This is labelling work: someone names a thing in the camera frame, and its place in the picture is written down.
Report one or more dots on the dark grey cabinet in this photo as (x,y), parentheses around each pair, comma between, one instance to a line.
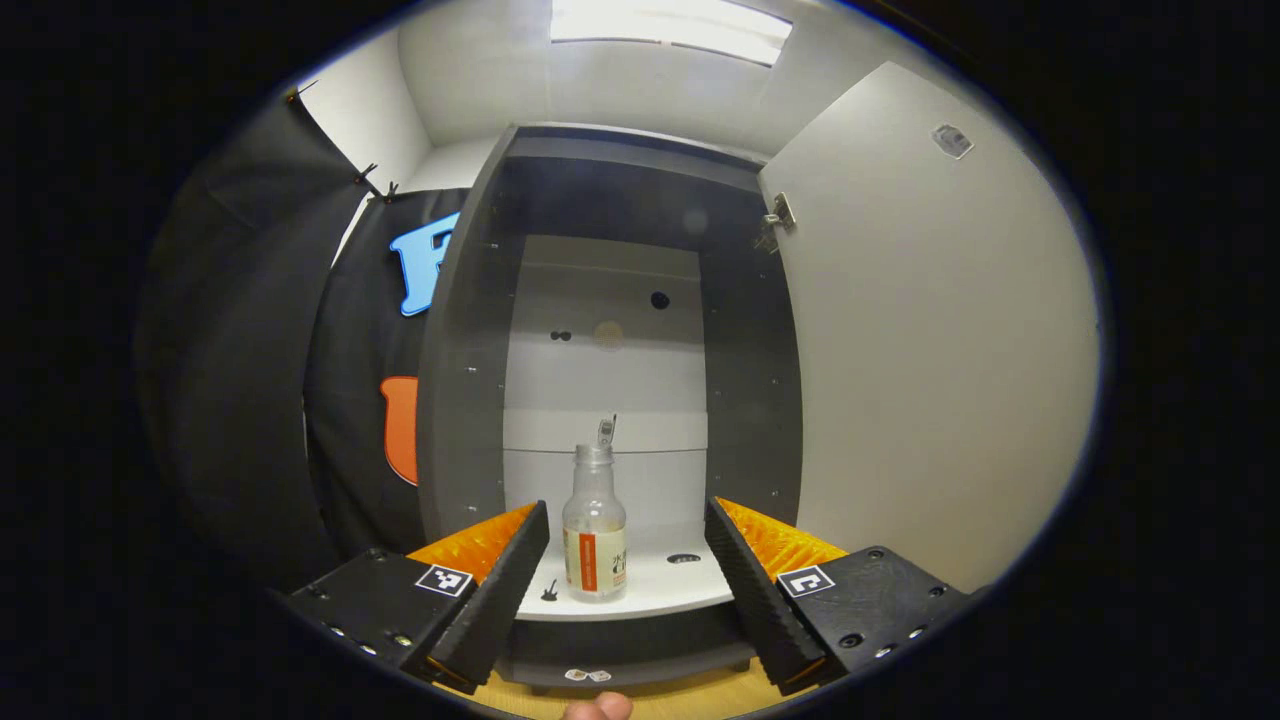
(460,400)

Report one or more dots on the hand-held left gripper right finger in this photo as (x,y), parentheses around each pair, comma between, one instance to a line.
(755,600)

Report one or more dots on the large ceiling light panel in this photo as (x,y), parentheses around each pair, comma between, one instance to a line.
(670,28)

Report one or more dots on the white cabinet shelf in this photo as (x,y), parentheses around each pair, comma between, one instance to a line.
(550,430)

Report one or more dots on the metal door hinge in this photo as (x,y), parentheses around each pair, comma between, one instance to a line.
(780,215)

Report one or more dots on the beige cabinet door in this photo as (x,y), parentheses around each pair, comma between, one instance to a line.
(950,350)

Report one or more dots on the black backdrop cloth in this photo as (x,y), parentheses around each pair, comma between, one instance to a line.
(250,350)

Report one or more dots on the clear glass bottle orange label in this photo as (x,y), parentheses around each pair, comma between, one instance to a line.
(595,520)

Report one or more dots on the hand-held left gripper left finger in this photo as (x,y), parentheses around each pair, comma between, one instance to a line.
(500,600)

